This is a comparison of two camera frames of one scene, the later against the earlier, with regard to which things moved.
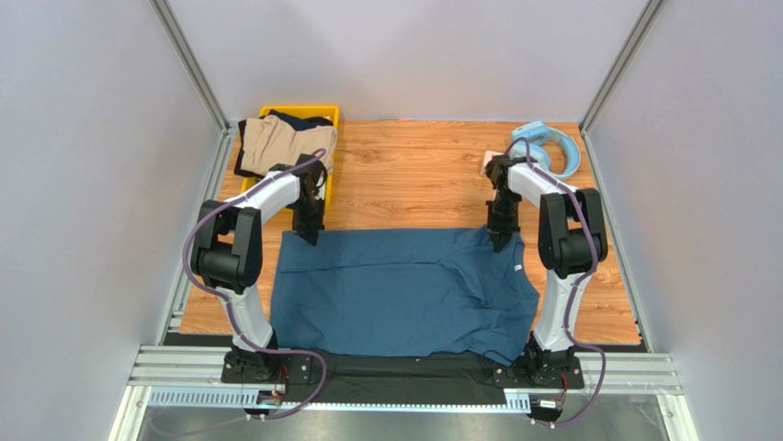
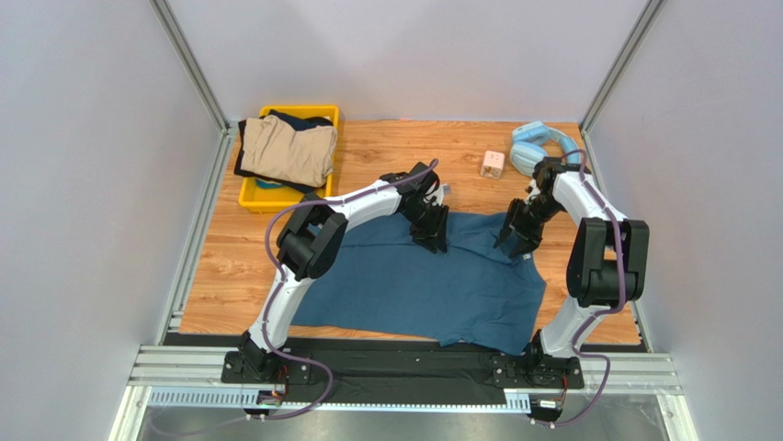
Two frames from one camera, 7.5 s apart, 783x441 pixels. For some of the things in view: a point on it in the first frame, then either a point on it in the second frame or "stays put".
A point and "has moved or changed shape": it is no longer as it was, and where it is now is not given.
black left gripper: x=310 y=231 -> x=436 y=231
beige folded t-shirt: x=268 y=141 stays put
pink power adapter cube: x=489 y=154 stays put
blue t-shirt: x=403 y=292 has moved or changed shape
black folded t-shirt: x=295 y=122 stays put
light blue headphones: x=536 y=133 stays put
